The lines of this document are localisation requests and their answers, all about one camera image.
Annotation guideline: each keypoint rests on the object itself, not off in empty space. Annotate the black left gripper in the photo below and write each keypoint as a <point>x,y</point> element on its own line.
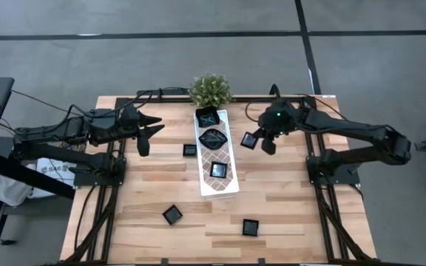
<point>131,118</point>

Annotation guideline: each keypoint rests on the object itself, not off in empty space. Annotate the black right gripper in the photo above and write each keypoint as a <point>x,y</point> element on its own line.
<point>279,120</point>

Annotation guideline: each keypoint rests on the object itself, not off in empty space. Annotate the black wavy square mini plate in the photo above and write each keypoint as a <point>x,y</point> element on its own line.
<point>207,119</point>

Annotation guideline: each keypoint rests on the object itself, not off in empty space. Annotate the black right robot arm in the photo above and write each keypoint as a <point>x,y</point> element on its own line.
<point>346,125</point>

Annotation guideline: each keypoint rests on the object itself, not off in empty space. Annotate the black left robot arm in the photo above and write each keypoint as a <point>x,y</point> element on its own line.
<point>50,131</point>

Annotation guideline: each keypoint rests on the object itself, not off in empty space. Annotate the black mounting bar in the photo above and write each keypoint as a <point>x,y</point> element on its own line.
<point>161,91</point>

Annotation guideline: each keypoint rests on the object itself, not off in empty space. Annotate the green potted plant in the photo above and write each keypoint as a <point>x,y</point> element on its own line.
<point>210,90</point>

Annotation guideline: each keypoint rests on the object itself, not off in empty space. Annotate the white printed cardboard box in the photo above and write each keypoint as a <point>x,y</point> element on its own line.
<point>55,170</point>

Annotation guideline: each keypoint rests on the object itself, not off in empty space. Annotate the black table clamp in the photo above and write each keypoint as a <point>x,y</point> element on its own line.
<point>165,261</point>
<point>261,261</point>

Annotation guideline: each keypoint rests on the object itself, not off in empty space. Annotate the black desk support beam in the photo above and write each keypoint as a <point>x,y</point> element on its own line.
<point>32,178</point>

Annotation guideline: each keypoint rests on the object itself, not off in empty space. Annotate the white plastic bag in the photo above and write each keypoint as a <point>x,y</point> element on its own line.
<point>7,190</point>

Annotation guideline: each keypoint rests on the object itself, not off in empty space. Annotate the black aluminium table frame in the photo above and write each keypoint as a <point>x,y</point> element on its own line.
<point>176,100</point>

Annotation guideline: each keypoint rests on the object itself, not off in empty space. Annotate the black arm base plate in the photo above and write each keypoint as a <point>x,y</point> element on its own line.
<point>350,180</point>
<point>87,181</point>

